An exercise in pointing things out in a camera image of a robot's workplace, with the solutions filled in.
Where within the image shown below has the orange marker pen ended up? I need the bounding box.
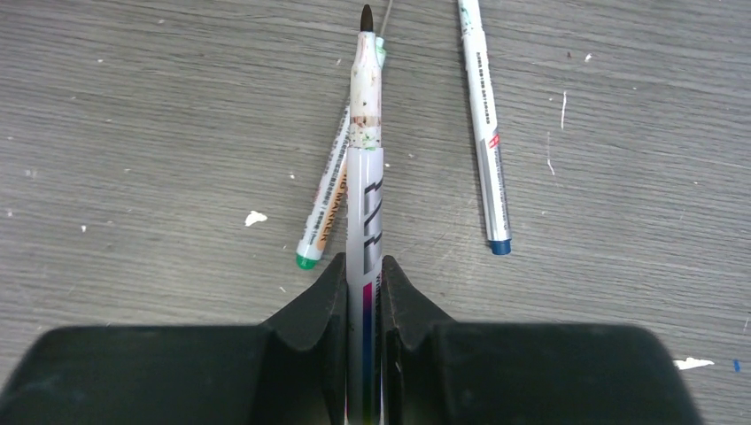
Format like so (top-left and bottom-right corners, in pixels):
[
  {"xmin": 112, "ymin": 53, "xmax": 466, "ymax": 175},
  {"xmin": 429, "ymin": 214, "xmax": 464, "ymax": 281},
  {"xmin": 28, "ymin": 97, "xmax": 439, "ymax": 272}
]
[{"xmin": 345, "ymin": 5, "xmax": 383, "ymax": 424}]

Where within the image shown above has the blue-end marker pen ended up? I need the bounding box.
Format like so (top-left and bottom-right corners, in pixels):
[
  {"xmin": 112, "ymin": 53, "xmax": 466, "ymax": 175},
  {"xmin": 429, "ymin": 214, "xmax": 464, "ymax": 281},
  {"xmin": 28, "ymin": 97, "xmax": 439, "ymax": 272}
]
[{"xmin": 457, "ymin": 0, "xmax": 512, "ymax": 255}]

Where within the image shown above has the green-end marker pen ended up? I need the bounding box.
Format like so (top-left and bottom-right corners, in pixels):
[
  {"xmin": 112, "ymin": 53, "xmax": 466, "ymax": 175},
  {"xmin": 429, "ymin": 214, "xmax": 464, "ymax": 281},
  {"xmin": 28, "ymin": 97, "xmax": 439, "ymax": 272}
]
[{"xmin": 295, "ymin": 35, "xmax": 389, "ymax": 272}]

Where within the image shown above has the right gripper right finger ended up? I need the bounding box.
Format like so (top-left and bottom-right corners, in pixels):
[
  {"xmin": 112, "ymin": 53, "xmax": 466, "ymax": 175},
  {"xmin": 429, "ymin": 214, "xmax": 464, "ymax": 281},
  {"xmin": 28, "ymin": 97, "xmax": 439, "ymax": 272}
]
[{"xmin": 381, "ymin": 256, "xmax": 702, "ymax": 424}]

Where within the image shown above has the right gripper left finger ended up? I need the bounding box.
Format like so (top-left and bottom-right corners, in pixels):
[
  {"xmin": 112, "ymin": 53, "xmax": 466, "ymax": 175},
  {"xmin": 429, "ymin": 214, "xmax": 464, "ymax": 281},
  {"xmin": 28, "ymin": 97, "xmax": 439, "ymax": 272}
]
[{"xmin": 1, "ymin": 254, "xmax": 347, "ymax": 424}]

